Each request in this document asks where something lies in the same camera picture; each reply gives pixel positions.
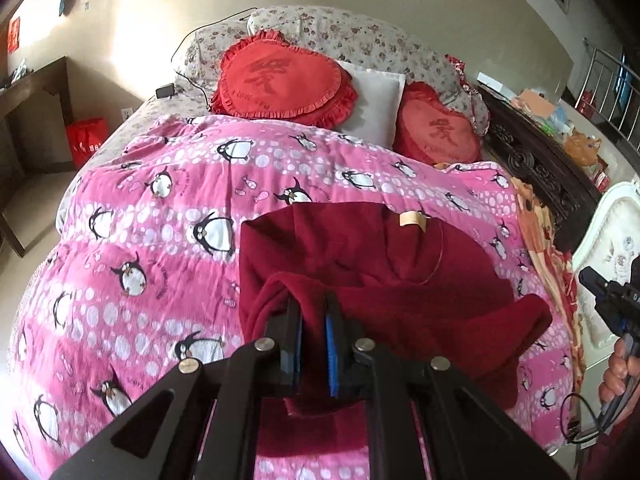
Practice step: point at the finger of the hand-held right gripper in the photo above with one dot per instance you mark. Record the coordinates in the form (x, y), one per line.
(590, 280)

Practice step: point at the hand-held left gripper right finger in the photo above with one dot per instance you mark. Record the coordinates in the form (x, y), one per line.
(330, 350)

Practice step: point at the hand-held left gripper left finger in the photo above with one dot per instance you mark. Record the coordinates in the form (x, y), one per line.
(298, 345)

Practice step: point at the dark red sweater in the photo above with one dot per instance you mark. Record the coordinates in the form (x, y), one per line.
(400, 300)

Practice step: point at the person's right forearm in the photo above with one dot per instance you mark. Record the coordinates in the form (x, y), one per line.
(620, 452)

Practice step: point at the person's right hand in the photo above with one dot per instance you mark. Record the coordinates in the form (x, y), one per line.
(617, 370)

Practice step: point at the orange patterned blanket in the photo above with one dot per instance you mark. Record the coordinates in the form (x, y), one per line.
(542, 240)

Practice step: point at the orange plastic bag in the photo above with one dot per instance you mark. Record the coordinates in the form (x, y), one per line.
(582, 150)

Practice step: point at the orange paper box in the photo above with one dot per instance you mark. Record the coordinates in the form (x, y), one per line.
(537, 105)

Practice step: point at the metal railing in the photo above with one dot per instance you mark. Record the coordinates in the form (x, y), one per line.
(607, 90)

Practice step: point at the pink penguin print blanket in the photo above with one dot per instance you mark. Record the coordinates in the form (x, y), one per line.
(150, 210)

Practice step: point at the small red heart pillow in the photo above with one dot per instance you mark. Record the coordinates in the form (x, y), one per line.
(435, 130)

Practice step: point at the white flat box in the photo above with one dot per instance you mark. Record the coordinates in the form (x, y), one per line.
(495, 84)

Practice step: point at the red ruffled cloth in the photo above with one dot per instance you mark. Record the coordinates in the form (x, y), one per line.
(456, 69)

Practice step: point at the white pillow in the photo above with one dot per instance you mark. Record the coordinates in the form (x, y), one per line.
(375, 100)

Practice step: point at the large red heart pillow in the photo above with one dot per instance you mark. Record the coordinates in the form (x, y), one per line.
(280, 80)

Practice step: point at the floral bedsheet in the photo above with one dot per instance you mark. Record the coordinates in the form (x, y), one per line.
(115, 145)

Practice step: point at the black charger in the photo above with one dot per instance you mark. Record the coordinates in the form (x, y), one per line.
(165, 91)

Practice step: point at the red shopping bag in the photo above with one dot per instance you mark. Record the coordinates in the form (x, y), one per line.
(87, 142)

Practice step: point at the small floral pillow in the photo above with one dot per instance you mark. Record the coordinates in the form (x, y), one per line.
(210, 47)

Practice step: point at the large floral pillow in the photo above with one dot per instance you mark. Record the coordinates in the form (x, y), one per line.
(370, 35)

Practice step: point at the dark wooden desk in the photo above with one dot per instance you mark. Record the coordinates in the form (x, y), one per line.
(35, 85)

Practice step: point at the wall outlet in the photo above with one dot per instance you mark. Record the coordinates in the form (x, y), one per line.
(128, 113)

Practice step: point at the red wall paper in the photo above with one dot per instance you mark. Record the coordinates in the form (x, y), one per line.
(14, 35)

